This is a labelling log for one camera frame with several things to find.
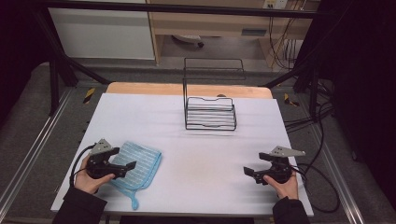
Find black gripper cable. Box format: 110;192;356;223
68;144;96;188
290;162;341;215

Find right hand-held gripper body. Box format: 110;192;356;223
265;146;307;185

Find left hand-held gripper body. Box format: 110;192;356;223
86;138;116;180

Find black wire rack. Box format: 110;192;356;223
182;57;247;132

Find black floor cables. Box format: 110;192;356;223
282;99;334;135

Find light wooden desk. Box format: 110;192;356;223
146;0;322;69

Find white cabinet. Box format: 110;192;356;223
48;7;156;61

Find hanging cable bundle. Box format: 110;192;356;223
266;16;308;71

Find chair base with caster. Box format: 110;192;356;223
171;34;205;49

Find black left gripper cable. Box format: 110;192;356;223
68;144;96;188

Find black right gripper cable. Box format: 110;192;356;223
290;162;341;215

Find person's right hand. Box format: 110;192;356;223
262;170;300;201

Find black metal frame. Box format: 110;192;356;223
30;0;331;123

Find blue striped cloth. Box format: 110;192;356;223
108;141;163;211

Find black curtain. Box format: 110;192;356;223
297;0;396;213
0;0;52;127

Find white table cover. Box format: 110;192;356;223
49;92;315;217

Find white power outlet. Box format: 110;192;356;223
262;0;289;10

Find aluminium floor rail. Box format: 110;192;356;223
310;123;366;224
0;88;77;217

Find person's left hand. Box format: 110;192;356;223
74;155;117;195

